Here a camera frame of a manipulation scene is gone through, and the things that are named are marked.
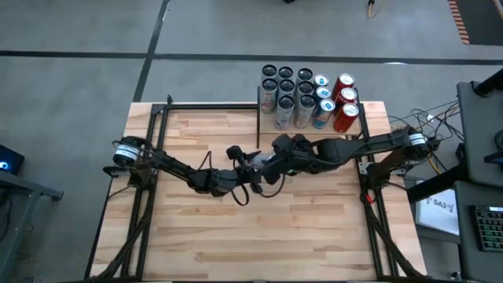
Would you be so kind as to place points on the silver metal bracket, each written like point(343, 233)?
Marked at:
point(363, 168)

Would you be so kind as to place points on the Celsius can with orange print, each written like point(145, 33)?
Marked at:
point(305, 74)

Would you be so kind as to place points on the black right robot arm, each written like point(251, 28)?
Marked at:
point(353, 147)

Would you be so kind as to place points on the grey metal stand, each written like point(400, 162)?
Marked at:
point(23, 182)

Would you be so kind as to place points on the black mat with orange stripes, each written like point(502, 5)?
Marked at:
point(479, 23)

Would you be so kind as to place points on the backlit black keyboard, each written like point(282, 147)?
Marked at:
point(491, 230)

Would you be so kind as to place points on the black aluminium table frame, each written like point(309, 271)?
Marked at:
point(220, 106)

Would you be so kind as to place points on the black box with blue light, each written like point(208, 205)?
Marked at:
point(12, 157)

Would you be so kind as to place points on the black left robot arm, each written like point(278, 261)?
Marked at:
point(173, 167)

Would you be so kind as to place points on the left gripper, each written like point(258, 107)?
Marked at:
point(241, 175)

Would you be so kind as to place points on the white printed sign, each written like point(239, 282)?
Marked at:
point(438, 212)

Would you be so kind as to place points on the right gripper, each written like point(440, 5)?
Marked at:
point(300, 155)

